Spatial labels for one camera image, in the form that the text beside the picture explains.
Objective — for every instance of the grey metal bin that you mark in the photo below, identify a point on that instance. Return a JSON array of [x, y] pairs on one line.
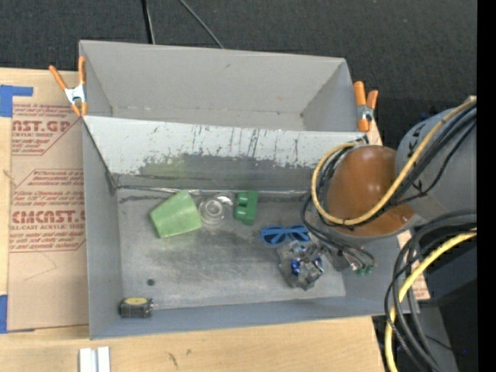
[[217, 262]]

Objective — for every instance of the green sponge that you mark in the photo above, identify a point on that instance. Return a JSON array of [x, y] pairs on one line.
[[176, 215]]

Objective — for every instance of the green toy brick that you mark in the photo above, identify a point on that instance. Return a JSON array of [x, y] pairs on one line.
[[246, 207]]

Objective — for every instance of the clear glass cup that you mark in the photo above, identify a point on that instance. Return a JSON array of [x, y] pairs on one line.
[[213, 209]]

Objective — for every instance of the blue sunglasses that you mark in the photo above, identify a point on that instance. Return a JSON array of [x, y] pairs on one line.
[[273, 235]]

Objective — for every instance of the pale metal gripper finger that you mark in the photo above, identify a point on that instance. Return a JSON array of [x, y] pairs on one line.
[[300, 252], [304, 275]]

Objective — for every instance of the brown cardboard board red print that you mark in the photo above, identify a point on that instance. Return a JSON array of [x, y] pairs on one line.
[[46, 269]]

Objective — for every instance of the black and yellow tape measure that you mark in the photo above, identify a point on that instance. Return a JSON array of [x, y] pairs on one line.
[[135, 307]]

